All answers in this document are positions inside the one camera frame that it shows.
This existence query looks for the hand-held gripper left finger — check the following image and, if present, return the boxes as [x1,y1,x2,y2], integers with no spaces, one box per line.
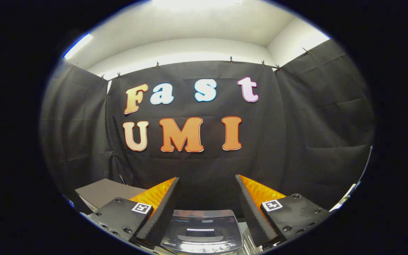
[85,176,180,248]

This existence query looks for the row of cloth clips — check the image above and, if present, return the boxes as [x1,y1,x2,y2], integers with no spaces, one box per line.
[72,47,311,80]

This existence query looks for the dark grey washing machine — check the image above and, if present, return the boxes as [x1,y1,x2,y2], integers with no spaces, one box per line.
[157,210,245,255]

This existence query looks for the grey low table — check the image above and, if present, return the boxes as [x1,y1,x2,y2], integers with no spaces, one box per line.
[75,178,147,213]

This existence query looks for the transparent washing machine lid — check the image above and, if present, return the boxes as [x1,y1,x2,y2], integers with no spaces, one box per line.
[161,210,243,252]

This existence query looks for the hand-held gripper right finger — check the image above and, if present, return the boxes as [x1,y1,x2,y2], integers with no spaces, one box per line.
[235,174,332,247]

